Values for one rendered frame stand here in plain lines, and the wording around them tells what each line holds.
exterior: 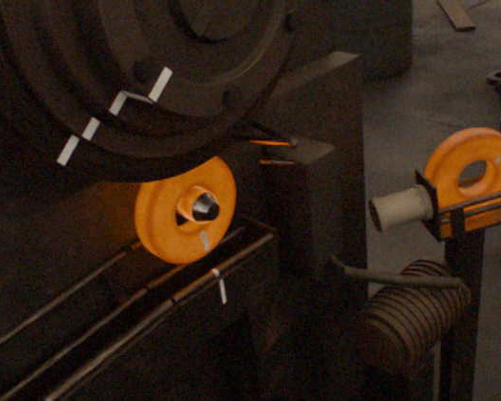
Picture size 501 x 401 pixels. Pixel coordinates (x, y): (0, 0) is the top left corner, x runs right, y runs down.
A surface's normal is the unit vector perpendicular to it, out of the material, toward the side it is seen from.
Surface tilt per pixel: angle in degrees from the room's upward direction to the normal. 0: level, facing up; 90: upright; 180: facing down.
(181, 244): 90
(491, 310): 0
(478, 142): 90
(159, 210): 90
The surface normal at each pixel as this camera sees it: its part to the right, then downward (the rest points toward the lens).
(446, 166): 0.15, 0.44
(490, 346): -0.13, -0.88
